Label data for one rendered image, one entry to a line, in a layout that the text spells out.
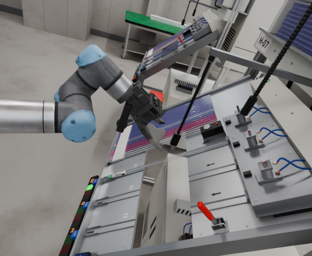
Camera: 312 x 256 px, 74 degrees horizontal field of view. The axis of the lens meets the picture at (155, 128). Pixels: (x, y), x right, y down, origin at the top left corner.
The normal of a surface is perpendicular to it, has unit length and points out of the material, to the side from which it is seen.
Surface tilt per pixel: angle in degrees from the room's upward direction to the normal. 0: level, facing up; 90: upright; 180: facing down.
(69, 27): 90
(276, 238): 90
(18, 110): 33
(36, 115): 47
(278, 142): 43
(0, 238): 0
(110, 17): 90
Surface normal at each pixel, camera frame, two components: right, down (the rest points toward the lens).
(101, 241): -0.45, -0.74
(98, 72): 0.11, 0.46
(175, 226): 0.27, -0.76
